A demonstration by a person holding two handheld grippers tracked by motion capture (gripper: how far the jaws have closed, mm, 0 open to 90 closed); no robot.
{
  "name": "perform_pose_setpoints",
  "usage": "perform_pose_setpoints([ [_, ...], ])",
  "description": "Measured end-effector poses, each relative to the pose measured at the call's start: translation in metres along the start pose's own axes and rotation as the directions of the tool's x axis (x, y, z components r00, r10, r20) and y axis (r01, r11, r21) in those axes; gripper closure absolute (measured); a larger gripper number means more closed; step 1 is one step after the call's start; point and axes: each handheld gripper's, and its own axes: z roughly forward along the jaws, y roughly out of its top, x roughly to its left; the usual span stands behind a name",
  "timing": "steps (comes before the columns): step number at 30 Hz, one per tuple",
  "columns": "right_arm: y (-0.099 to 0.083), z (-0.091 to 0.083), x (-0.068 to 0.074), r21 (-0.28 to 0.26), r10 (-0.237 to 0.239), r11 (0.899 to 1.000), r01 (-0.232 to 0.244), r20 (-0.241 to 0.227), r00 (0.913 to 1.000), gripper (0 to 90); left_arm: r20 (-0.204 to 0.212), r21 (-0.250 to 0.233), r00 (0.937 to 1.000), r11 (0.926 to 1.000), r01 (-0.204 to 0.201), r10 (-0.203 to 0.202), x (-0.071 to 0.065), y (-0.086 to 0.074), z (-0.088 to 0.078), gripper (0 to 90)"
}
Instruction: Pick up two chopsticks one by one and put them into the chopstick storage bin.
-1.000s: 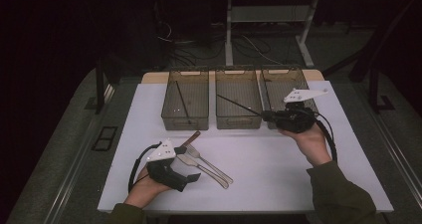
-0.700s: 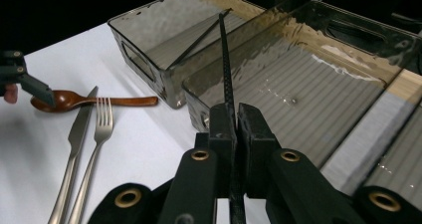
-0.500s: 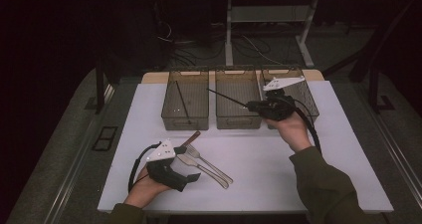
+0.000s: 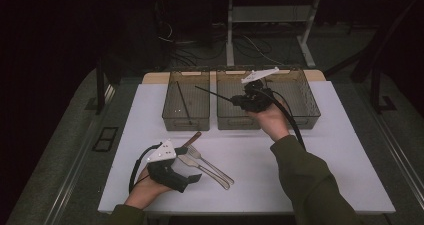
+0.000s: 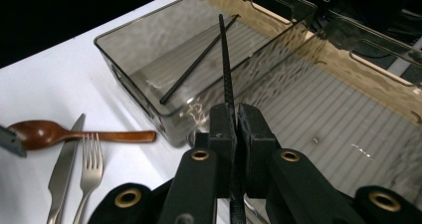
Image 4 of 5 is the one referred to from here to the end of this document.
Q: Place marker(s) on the person's right hand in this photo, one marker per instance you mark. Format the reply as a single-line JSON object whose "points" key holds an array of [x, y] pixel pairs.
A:
{"points": [[271, 121]]}

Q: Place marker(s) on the dark metal stand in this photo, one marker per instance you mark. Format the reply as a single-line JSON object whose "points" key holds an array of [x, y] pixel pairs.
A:
{"points": [[100, 88], [378, 91]]}

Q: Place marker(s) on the metal knife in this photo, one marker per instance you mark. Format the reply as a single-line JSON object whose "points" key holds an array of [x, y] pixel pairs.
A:
{"points": [[213, 177]]}

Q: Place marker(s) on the white metal stand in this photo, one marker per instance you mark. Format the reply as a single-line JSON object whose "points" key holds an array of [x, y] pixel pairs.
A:
{"points": [[271, 14]]}

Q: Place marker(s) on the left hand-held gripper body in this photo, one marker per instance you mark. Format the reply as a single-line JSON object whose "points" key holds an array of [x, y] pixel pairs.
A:
{"points": [[161, 151]]}

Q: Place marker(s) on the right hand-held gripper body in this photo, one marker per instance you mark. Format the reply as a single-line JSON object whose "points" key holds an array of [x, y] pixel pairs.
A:
{"points": [[256, 100]]}

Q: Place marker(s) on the brown wooden spoon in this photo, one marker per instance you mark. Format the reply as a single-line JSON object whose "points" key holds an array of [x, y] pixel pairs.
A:
{"points": [[195, 138]]}

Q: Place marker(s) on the person's left hand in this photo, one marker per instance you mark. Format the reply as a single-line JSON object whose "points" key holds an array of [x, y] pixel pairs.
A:
{"points": [[145, 193]]}

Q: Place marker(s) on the metal fork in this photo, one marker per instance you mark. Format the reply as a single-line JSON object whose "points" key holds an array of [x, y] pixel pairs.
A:
{"points": [[210, 165]]}

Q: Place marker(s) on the transparent brown plastic bin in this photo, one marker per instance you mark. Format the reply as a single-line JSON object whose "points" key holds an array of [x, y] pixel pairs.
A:
{"points": [[230, 115], [186, 101], [301, 98]]}

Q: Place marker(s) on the white foam board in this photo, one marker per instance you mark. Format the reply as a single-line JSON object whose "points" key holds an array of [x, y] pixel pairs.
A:
{"points": [[246, 158]]}

